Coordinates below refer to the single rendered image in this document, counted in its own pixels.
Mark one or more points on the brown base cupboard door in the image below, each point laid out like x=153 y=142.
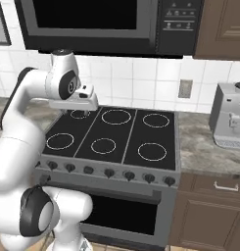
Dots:
x=206 y=225

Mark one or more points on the dark framed window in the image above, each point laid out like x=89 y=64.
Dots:
x=0 y=23

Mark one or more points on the brown drawer front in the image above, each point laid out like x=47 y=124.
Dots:
x=203 y=189

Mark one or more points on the brown wall cupboard door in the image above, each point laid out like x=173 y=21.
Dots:
x=222 y=26

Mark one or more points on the grey oven door with window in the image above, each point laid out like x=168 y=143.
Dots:
x=124 y=214

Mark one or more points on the grey wall socket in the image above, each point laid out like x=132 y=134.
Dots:
x=185 y=89

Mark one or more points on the dark stove knob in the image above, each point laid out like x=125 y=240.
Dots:
x=169 y=180
x=149 y=178
x=88 y=170
x=52 y=165
x=109 y=173
x=70 y=168
x=129 y=175

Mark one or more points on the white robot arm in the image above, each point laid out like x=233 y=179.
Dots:
x=17 y=153

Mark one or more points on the grey stove with black hob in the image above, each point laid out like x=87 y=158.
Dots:
x=151 y=143

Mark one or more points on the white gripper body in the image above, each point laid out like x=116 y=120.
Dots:
x=75 y=104

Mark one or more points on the black microwave oven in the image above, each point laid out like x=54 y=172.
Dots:
x=92 y=36

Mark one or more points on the silver coffee machine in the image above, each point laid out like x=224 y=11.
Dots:
x=227 y=121

